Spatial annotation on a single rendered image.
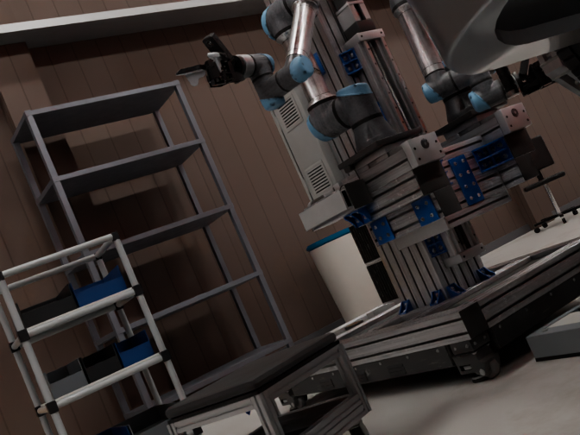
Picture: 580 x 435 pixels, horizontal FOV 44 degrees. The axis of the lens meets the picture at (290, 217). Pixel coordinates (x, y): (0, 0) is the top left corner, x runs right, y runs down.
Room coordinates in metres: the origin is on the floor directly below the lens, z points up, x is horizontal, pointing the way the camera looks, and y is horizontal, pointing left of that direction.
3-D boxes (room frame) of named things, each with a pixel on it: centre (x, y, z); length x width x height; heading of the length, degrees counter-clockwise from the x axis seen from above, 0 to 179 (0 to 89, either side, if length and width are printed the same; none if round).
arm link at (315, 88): (2.52, -0.27, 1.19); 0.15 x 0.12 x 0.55; 50
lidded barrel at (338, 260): (5.64, -0.31, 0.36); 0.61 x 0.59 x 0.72; 126
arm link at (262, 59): (2.32, -0.11, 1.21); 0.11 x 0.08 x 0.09; 140
